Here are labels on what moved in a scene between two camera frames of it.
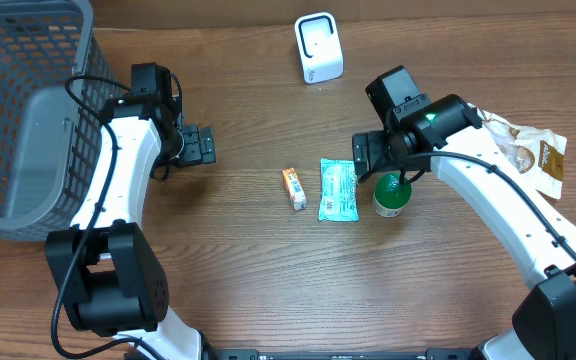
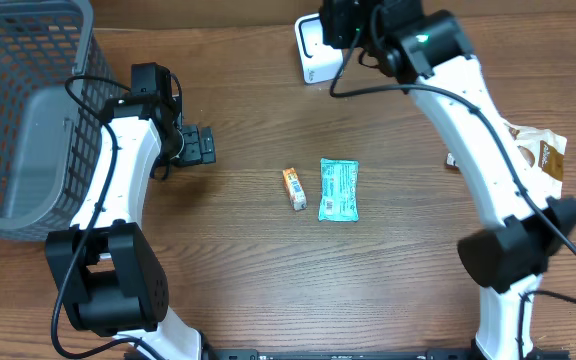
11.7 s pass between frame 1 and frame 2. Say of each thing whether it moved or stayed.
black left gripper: stayed
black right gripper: moved
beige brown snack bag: stayed
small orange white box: stayed
